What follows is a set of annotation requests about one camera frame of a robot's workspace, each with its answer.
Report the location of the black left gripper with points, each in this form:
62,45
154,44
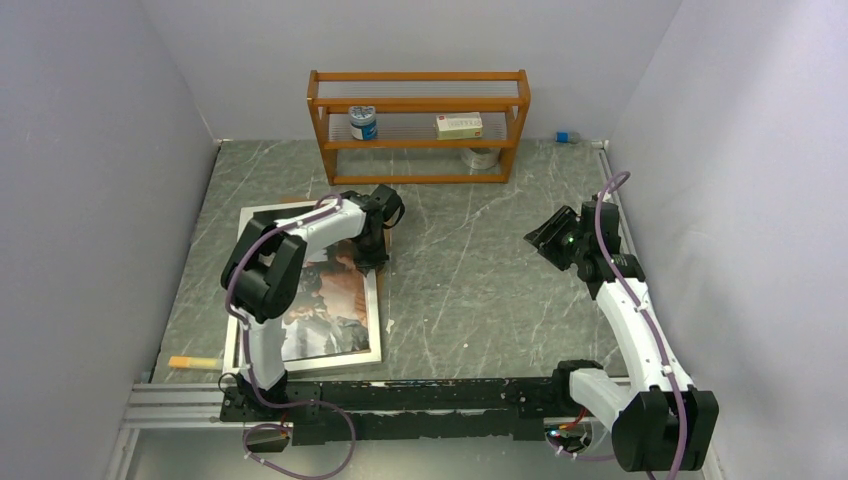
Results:
376,260

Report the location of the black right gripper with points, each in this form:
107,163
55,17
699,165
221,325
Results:
546,237

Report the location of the wooden picture frame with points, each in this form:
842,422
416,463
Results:
235,355

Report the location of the printed photo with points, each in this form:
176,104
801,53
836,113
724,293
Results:
328,316

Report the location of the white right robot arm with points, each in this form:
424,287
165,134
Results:
659,421

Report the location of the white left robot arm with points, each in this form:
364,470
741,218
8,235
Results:
262,275

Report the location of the blue white jar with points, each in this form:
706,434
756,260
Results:
363,122

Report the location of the blue capped bottle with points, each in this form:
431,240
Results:
568,137

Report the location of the silver tape roll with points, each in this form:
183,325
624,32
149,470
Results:
480,158

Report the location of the orange wooden shelf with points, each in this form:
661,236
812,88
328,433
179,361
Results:
407,104

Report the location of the white green box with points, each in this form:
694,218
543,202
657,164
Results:
459,126

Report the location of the yellow glue stick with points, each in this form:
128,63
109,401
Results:
196,363

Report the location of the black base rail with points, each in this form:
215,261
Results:
319,412

